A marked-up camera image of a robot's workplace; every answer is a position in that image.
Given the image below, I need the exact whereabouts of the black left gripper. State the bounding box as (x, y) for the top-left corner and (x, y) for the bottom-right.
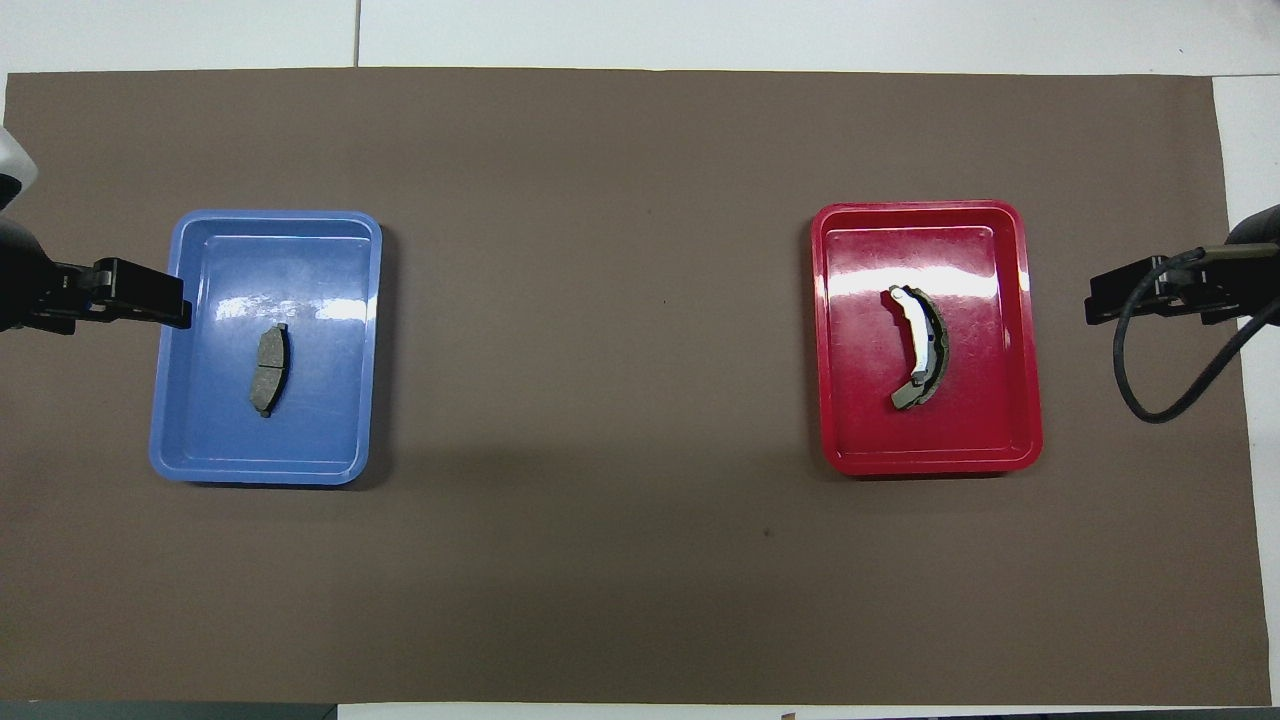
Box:
(0, 213), (193, 336)

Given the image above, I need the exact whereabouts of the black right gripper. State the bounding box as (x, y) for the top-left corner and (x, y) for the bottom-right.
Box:
(1085, 205), (1280, 327)

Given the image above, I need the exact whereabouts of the grey brake pad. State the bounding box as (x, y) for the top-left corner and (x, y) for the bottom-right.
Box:
(248, 322), (292, 419)

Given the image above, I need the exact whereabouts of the blue plastic tray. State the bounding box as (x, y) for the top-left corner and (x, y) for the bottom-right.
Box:
(148, 209), (384, 487)

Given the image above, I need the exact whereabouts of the red plastic tray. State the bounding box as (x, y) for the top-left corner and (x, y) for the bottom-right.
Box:
(810, 199), (1044, 478)

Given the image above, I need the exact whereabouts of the brown table mat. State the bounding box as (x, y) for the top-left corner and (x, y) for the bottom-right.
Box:
(0, 67), (1273, 707)

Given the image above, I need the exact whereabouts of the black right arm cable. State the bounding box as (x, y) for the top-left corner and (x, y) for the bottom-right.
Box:
(1112, 246), (1280, 424)

